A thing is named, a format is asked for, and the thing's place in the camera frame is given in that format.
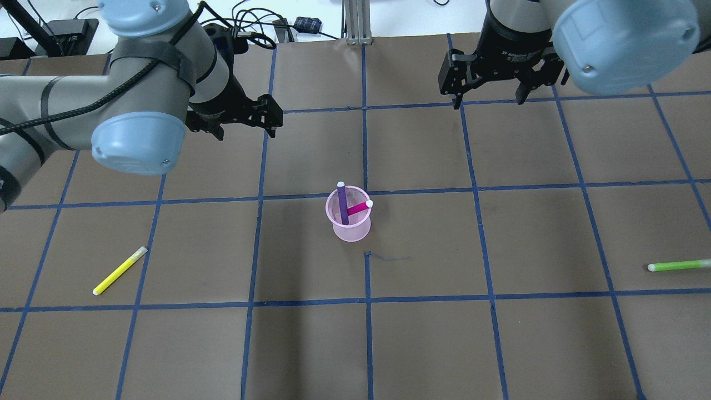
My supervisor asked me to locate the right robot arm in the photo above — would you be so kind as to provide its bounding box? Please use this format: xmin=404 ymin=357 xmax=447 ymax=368
xmin=438 ymin=1 xmax=709 ymax=109

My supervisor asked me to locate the black cables bundle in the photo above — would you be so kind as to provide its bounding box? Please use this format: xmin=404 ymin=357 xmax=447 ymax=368
xmin=194 ymin=0 xmax=342 ymax=51

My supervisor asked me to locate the pink pen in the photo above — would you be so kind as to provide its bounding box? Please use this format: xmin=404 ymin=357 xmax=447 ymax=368
xmin=347 ymin=199 xmax=374 ymax=216

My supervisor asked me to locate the black power adapter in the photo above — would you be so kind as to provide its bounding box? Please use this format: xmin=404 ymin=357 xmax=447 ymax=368
xmin=293 ymin=16 xmax=323 ymax=34

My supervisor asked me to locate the purple pen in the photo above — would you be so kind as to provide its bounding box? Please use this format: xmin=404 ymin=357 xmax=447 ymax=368
xmin=336 ymin=181 xmax=349 ymax=226

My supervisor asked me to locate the black device box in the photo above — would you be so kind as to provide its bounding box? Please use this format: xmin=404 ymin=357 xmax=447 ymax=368
xmin=0 ymin=18 xmax=91 ymax=61

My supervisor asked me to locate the aluminium frame post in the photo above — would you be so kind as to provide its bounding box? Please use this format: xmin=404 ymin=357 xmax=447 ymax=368
xmin=341 ymin=0 xmax=373 ymax=46

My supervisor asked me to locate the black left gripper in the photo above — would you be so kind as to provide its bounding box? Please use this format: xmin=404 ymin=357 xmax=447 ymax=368
xmin=185 ymin=76 xmax=283 ymax=141

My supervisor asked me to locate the green pen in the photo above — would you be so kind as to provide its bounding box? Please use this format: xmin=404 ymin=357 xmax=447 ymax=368
xmin=647 ymin=259 xmax=710 ymax=272

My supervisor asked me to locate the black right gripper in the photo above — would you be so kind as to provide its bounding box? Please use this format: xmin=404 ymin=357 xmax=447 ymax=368
xmin=438 ymin=6 xmax=565 ymax=111

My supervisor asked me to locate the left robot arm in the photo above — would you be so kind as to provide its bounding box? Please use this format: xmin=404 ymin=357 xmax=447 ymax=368
xmin=1 ymin=1 xmax=283 ymax=212

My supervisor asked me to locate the pink mesh cup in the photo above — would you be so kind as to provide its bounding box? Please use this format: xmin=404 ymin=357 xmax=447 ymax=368
xmin=325 ymin=181 xmax=374 ymax=242

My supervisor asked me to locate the yellow pen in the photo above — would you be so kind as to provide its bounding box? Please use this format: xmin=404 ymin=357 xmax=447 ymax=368
xmin=92 ymin=246 xmax=149 ymax=296

